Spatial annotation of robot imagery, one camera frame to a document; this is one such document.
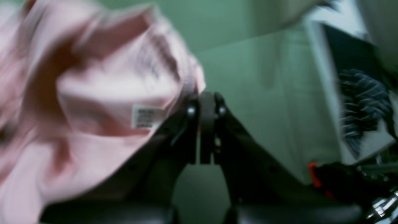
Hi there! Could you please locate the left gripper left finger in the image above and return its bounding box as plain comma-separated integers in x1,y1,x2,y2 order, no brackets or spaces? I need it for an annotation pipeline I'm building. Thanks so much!
40,95,199,224

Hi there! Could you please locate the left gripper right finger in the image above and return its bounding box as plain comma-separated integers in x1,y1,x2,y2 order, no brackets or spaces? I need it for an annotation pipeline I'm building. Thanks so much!
199,92,363,224

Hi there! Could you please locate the pink t-shirt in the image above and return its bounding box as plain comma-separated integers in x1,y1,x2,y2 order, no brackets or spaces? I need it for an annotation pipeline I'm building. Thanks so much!
1,0,205,224

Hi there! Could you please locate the right red black clamp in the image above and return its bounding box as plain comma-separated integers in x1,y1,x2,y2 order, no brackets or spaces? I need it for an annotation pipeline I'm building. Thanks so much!
307,162,397,203

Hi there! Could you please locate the grey-green table cloth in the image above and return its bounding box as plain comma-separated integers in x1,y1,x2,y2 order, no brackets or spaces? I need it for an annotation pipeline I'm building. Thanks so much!
96,0,398,224

